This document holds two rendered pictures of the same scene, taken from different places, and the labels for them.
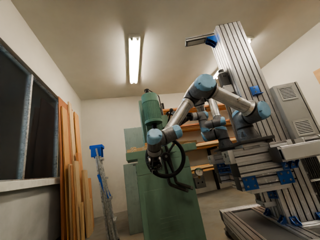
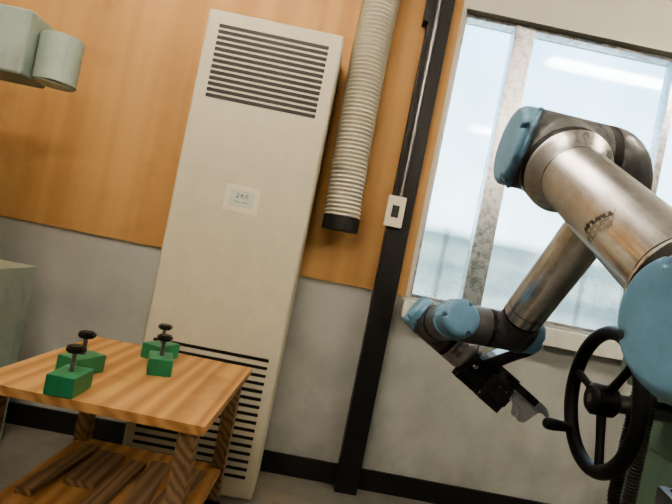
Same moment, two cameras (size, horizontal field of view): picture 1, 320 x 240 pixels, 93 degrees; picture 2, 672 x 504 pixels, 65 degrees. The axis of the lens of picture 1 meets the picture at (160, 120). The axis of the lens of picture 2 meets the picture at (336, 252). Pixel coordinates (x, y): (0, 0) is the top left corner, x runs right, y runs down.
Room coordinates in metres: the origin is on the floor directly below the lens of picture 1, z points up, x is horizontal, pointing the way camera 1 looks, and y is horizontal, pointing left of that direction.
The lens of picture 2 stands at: (0.76, -1.11, 0.99)
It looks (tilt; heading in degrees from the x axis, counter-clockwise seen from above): 0 degrees down; 101
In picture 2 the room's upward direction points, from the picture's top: 11 degrees clockwise
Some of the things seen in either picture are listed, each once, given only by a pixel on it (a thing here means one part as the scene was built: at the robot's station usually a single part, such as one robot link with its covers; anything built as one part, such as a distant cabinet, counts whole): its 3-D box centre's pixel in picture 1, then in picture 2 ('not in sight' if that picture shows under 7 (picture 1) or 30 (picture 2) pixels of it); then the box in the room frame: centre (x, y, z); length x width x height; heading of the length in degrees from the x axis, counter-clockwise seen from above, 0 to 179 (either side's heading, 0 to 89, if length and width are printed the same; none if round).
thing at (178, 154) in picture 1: (160, 158); not in sight; (1.38, 0.06, 0.82); 0.40 x 0.21 x 0.04; 100
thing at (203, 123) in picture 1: (205, 125); not in sight; (1.33, -0.40, 1.03); 0.11 x 0.08 x 0.11; 70
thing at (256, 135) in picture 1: (246, 134); not in sight; (1.12, -0.61, 0.87); 0.15 x 0.15 x 0.10
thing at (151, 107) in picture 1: (151, 109); not in sight; (1.44, 0.07, 1.32); 0.18 x 0.18 x 0.31
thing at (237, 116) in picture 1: (242, 118); not in sight; (1.12, -0.61, 0.98); 0.13 x 0.12 x 0.14; 18
